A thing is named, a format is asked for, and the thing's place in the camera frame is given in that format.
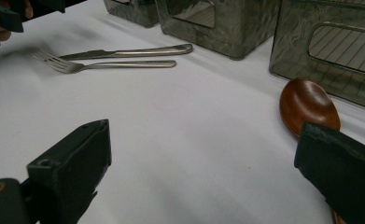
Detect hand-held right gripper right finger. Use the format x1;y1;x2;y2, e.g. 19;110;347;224
294;121;365;224

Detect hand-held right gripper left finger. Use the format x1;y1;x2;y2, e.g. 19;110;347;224
25;119;113;224

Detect brown wooden spoon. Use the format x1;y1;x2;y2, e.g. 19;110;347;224
278;77;347;224

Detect steel fork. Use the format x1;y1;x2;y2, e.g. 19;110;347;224
33;50;177;75

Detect transparent grey storage box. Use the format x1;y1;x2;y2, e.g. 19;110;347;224
104;0;160;28
268;0;365;113
154;0;282;61

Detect steel table knife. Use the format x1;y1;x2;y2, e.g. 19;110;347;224
58;43;194;62

